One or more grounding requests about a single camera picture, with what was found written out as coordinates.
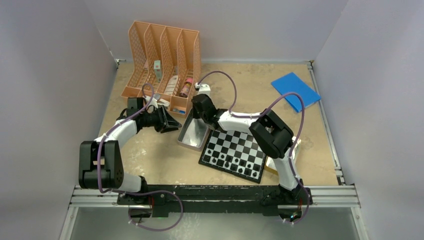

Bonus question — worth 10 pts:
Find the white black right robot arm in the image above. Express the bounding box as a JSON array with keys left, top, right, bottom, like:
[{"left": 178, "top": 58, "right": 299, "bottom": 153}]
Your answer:
[{"left": 191, "top": 93, "right": 310, "bottom": 204}]

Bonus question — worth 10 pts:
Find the blue notebook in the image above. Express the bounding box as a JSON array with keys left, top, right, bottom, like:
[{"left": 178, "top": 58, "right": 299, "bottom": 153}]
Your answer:
[{"left": 271, "top": 72, "right": 321, "bottom": 108}]

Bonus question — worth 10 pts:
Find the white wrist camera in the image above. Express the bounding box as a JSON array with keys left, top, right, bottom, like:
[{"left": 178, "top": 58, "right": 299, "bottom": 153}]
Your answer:
[
  {"left": 194, "top": 82, "right": 211, "bottom": 97},
  {"left": 144, "top": 93, "right": 170, "bottom": 110}
]

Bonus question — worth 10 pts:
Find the aluminium frame rail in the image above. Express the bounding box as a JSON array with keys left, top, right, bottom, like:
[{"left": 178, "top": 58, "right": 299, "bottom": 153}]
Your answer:
[{"left": 289, "top": 163, "right": 370, "bottom": 240}]

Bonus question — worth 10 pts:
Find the black white chess board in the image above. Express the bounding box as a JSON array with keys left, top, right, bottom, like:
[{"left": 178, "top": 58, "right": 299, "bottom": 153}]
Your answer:
[{"left": 198, "top": 130, "right": 267, "bottom": 184}]

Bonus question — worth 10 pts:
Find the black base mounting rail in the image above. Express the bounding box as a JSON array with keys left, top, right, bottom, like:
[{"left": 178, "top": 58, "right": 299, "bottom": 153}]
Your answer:
[{"left": 117, "top": 184, "right": 313, "bottom": 220}]

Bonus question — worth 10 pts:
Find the orange plastic file organizer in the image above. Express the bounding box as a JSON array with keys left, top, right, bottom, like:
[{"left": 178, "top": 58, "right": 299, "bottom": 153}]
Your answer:
[{"left": 121, "top": 21, "right": 202, "bottom": 119}]

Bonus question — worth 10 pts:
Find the pink metal tin box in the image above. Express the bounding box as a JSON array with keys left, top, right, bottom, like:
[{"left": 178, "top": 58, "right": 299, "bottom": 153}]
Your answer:
[{"left": 177, "top": 109, "right": 210, "bottom": 152}]

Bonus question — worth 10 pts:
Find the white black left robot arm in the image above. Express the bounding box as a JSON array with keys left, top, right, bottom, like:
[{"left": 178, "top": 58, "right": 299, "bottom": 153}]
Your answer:
[{"left": 78, "top": 97, "right": 182, "bottom": 205}]

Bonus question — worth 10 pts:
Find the green white small box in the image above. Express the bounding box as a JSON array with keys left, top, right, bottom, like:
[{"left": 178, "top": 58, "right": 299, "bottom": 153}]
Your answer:
[{"left": 153, "top": 60, "right": 163, "bottom": 82}]

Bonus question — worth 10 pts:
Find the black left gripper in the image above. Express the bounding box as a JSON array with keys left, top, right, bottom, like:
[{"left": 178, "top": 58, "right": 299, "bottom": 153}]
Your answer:
[{"left": 139, "top": 105, "right": 181, "bottom": 133}]

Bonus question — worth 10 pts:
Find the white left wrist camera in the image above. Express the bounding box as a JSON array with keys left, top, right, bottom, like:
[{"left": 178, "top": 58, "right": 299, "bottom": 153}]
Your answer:
[{"left": 144, "top": 93, "right": 170, "bottom": 110}]

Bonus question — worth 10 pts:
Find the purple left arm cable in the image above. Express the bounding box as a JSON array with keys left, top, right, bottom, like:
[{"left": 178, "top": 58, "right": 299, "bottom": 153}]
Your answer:
[{"left": 97, "top": 82, "right": 184, "bottom": 233}]

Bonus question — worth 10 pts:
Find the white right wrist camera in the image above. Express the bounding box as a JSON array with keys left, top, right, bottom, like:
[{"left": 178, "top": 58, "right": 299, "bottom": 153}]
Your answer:
[{"left": 194, "top": 82, "right": 211, "bottom": 97}]

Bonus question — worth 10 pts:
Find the pink capped small bottle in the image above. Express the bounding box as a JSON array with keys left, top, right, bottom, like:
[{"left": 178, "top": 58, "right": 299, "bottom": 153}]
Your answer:
[{"left": 178, "top": 77, "right": 194, "bottom": 98}]

